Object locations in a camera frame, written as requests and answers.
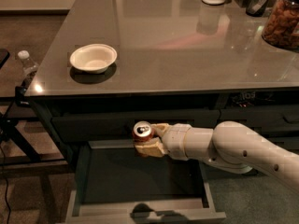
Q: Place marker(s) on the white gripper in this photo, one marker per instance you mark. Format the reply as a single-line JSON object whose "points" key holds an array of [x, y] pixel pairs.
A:
{"points": [[176, 141]]}

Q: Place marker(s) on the red coke can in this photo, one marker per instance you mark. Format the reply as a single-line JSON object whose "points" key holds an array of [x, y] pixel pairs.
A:
{"points": [[142, 131]]}

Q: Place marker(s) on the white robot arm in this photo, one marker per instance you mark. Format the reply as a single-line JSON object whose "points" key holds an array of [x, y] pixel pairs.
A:
{"points": [[230, 146]]}

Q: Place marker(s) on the closed top left drawer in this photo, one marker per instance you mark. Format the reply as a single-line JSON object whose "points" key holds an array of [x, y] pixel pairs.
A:
{"points": [[119, 125]]}

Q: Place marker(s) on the open middle drawer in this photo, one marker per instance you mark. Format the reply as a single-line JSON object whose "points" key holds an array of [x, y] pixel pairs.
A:
{"points": [[113, 185]]}

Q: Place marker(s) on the dark grey cabinet counter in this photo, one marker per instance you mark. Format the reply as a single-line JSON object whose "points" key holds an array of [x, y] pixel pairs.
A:
{"points": [[171, 55]]}

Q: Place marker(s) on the chip bag in drawer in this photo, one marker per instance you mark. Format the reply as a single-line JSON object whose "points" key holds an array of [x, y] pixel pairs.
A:
{"points": [[243, 99]]}

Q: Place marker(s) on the top right drawer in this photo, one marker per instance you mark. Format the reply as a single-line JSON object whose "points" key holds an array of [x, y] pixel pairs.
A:
{"points": [[267, 120]]}

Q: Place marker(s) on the white paper bowl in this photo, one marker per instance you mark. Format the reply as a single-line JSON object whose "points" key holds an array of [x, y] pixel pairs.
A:
{"points": [[94, 58]]}

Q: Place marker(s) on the black side table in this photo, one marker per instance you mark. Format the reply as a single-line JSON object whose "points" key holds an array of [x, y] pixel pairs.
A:
{"points": [[23, 132]]}

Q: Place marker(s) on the clear plastic water bottle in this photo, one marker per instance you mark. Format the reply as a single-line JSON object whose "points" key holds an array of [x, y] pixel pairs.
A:
{"points": [[29, 66]]}

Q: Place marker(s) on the glass jar of snacks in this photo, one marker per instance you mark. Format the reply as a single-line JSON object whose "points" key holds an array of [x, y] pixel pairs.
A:
{"points": [[282, 27]]}

